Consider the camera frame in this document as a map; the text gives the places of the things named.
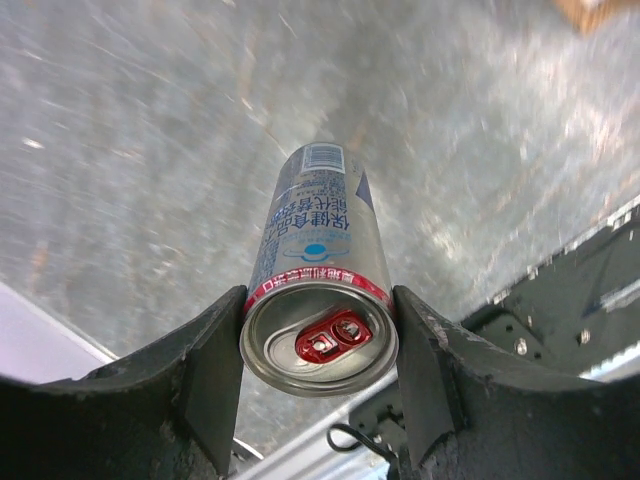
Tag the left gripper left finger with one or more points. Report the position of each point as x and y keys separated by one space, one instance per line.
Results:
x=166 y=411

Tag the silver blue energy can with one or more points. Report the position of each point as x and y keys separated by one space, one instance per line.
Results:
x=319 y=310

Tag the wooden compartment tray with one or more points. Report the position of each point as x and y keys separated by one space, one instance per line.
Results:
x=586 y=16

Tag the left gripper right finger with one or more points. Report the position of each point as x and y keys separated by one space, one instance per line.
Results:
x=474 y=411

